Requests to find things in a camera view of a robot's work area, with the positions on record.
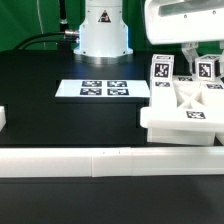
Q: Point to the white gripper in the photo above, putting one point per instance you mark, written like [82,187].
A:
[186,22]

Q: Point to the white tagged cube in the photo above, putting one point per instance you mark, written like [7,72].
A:
[207,67]
[162,67]

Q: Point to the white chair back frame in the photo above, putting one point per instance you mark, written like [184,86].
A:
[185,105]

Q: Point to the white chair seat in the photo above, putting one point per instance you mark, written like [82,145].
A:
[180,137]

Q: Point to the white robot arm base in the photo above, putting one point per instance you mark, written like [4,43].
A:
[103,35]

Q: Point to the white front fence bar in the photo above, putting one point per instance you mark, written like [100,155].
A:
[110,162]

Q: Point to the white fence bar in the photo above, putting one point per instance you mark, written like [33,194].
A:
[110,162]
[2,117]

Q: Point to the white left fence bar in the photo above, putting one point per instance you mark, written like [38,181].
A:
[2,117]

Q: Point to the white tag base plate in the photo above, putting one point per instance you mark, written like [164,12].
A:
[73,88]

